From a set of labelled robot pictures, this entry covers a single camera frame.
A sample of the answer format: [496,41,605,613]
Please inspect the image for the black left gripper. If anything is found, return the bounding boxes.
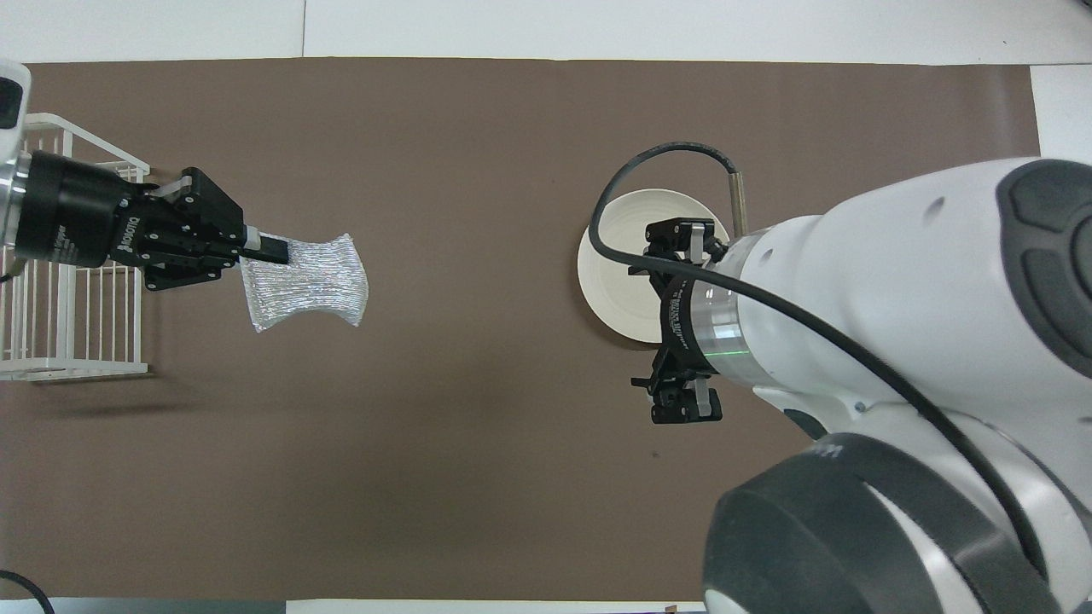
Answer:
[15,151,291,293]

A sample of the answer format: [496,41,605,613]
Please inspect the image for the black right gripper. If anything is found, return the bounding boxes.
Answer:
[629,217,730,425]

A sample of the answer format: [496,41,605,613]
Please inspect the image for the silver mesh sponge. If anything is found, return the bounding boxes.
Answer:
[239,233,369,333]

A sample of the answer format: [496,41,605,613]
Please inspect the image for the cream round plate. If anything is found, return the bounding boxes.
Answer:
[578,188,735,345]

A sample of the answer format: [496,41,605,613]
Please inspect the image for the brown table mat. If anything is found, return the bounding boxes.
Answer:
[0,58,1037,602]

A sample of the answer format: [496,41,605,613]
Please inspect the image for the white wire dish rack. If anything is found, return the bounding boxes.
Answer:
[0,113,151,381]

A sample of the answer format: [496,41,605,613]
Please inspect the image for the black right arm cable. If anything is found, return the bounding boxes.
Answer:
[589,142,1054,589]

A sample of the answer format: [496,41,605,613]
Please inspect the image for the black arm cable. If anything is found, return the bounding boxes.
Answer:
[0,570,54,614]
[589,142,1054,589]

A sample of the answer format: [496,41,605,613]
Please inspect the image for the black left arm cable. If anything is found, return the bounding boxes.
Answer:
[0,570,54,614]

